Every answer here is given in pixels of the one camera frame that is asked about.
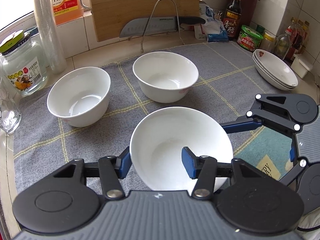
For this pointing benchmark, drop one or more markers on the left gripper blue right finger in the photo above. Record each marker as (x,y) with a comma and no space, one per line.
(204,170)

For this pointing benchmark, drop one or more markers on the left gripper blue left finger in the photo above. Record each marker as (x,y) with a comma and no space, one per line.
(111,170)

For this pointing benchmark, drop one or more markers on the white bowl pink flowers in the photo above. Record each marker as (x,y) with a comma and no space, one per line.
(165,77)

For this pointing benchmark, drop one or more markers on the white plastic seasoning box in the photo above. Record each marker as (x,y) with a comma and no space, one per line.
(301,65)

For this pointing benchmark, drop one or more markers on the grey checked cloth mat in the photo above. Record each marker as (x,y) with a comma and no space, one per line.
(227,84)

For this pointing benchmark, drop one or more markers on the clear glass bottle red cap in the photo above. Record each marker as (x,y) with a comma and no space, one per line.
(283,44)

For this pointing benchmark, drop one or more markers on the yellow lid spice jar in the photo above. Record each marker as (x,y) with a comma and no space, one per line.
(267,43)

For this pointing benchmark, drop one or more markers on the green lid sauce jar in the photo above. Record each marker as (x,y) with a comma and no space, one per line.
(249,39)

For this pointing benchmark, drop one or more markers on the green lid dark jar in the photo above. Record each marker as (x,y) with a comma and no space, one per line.
(260,29)

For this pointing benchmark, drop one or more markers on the clear glass mug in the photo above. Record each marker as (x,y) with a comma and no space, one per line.
(10,114)

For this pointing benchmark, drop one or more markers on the dark vinegar bottle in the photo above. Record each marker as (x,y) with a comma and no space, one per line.
(232,18)

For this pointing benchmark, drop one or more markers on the white blue salt bag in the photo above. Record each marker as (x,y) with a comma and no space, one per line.
(212,30)

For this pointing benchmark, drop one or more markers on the brown wooden knife block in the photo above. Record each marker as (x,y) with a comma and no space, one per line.
(247,11)

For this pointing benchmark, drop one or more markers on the glass jar green lid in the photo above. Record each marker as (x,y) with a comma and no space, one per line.
(24,63)

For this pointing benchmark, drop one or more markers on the bamboo cutting board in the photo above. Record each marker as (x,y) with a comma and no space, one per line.
(110,16)

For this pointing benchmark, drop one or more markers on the tall plastic wrap roll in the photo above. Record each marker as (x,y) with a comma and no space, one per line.
(45,21)

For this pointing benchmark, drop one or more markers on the metal wire board stand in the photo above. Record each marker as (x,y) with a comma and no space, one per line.
(163,20)

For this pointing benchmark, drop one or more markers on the santoku knife black handle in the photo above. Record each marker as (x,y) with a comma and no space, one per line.
(136,27)

